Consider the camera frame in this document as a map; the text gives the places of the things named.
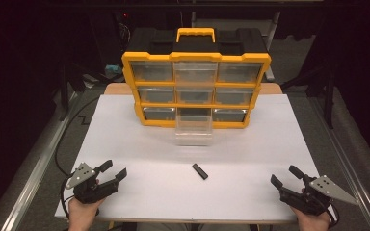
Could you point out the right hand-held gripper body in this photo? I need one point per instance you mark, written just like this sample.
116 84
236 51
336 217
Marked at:
308 200

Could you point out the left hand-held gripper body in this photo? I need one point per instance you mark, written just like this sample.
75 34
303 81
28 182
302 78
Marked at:
90 191

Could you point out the person's right hand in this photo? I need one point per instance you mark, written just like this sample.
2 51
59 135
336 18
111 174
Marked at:
314 223

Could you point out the person's left hand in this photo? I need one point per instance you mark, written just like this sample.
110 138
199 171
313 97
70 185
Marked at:
82 216

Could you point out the white table cover board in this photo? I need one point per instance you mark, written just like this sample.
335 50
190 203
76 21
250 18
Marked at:
141 192

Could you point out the black stand legs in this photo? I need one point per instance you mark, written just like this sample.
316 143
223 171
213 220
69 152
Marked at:
329 106
64 96

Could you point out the small black rectangular stick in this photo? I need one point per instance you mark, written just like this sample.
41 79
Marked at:
200 171

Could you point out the clear plastic drawer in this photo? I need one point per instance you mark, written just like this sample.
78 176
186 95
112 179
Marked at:
193 133

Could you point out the small teal object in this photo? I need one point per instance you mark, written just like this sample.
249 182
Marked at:
114 69

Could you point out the group of clear cabinet drawers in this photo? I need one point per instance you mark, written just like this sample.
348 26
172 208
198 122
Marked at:
152 71

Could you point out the yellow and black organizer cabinet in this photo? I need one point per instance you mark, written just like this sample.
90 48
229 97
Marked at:
247 41

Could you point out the aluminium floor rail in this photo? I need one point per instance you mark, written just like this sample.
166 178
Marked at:
343 166
38 166

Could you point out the grey metal post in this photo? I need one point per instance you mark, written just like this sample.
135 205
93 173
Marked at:
270 65

